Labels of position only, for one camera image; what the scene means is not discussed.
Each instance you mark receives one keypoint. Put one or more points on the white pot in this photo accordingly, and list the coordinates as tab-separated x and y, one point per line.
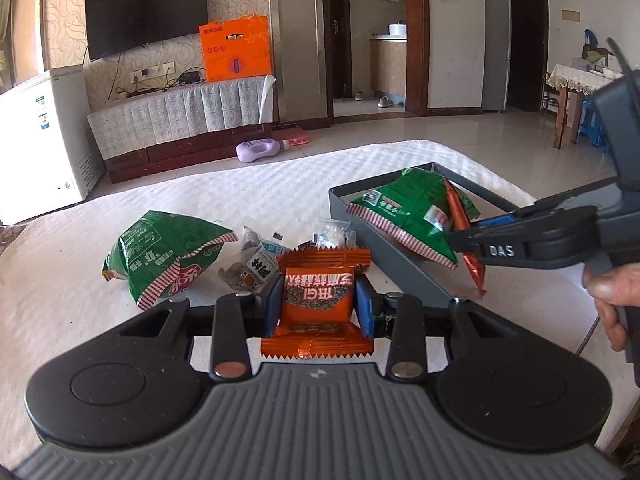
397	29

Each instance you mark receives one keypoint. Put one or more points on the grey shallow box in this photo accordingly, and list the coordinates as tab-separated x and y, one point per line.
390	260

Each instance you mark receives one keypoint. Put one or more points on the wooden kitchen counter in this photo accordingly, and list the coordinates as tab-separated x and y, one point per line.
387	70

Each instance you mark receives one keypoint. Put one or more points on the green snack bag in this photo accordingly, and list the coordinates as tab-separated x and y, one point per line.
160	245
400	200

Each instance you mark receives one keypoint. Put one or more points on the grey refrigerator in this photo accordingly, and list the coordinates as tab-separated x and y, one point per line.
496	50

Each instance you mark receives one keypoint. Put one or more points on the grey shoe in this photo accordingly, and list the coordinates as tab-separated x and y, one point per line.
386	102

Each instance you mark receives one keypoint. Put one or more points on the small dark clear packet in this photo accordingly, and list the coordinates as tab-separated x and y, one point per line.
249	237

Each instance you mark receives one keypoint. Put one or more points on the green cloth item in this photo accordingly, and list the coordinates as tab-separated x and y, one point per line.
596	57

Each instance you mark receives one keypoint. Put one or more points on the white chest freezer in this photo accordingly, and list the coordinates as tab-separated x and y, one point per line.
40	150

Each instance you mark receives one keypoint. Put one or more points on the clear packet of dark snacks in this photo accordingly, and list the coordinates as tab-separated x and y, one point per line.
255	265

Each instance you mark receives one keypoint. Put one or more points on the clear packet of white bits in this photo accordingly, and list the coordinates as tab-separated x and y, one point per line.
332	234

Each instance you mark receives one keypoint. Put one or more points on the black flat television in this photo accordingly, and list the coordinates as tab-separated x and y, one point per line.
145	10

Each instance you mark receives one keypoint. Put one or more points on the purple plastic bottle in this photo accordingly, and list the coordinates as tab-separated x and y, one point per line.
257	151

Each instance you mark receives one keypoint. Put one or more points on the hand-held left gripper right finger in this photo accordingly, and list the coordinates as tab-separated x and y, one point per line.
362	305

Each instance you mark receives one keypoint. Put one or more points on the flat black set-top box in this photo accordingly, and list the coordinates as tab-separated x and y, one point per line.
140	92

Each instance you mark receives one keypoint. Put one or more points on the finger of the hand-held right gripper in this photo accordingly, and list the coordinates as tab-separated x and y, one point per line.
540	242
495	221

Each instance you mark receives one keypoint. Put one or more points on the long orange-red snack packet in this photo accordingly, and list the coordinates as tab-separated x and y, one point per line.
472	270

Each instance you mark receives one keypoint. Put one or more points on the white wall outlet strip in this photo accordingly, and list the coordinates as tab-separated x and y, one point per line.
150	72

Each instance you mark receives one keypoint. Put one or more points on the blue plastic stool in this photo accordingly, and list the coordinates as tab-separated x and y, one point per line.
590	120

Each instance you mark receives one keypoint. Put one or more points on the dark wooden television cabinet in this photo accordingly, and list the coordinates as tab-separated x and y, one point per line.
175	150

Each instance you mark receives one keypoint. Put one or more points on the dark wooden door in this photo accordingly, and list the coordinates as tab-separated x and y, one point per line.
520	45

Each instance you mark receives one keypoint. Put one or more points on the pink floor mat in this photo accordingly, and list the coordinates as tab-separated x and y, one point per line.
295	136

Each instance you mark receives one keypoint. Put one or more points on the orange gift box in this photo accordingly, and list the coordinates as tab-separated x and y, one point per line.
235	50

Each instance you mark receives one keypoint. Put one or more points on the orange snack packet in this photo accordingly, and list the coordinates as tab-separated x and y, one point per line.
315	305

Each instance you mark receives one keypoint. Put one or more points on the black router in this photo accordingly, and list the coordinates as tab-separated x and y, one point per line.
191	77

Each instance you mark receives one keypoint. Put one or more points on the cloth-covered TV cabinet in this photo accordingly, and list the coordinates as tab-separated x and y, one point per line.
180	110

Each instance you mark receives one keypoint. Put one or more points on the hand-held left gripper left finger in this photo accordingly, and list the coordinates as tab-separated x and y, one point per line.
274	305

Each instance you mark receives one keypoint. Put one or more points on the person's right hand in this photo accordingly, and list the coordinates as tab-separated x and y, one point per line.
612	285

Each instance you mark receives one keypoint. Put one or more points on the wooden dining table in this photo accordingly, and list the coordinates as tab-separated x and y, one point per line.
575	80

